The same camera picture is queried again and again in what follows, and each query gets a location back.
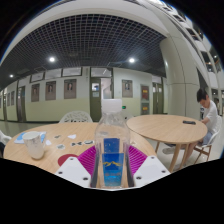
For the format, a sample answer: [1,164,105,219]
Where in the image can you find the white wooden-legged chair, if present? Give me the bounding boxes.
[193,114,223,163]

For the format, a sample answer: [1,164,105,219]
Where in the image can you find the white mug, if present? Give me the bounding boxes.
[21,131,47,160]

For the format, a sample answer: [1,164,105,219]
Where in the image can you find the clear water bottle blue label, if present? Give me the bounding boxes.
[94,98,131,190]

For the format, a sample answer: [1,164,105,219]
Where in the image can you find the round wooden side table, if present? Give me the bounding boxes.
[126,114,208,173]

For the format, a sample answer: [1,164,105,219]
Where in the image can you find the white lattice plastic chair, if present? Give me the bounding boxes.
[58,110,94,124]

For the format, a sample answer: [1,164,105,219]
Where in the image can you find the white plastic armchair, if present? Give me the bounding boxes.
[0,130,13,146]

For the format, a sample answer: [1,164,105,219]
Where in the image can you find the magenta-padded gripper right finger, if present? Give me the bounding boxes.
[125,145,171,189]

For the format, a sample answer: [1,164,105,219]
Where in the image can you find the framed wall portraits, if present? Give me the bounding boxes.
[6,78,134,106]

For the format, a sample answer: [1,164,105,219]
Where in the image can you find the dark door beside pillar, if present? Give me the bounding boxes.
[152,82,164,115]

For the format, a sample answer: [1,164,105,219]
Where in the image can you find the green door with window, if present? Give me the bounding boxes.
[89,76,114,123]

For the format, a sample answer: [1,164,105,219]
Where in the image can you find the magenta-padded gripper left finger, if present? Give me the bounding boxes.
[54,145,100,189]

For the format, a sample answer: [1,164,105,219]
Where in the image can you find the ceiling lights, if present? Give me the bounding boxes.
[9,55,136,79]

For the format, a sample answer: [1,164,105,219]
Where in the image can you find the flat round red coaster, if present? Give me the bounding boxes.
[57,153,79,167]

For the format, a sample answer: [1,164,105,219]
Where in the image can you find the dark double door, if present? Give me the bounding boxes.
[16,85,27,123]

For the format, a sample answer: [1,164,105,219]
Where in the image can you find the light blue booklet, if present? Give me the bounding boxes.
[13,131,48,145]

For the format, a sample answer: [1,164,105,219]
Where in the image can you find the red wall notice board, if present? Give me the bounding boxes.
[140,85,150,102]

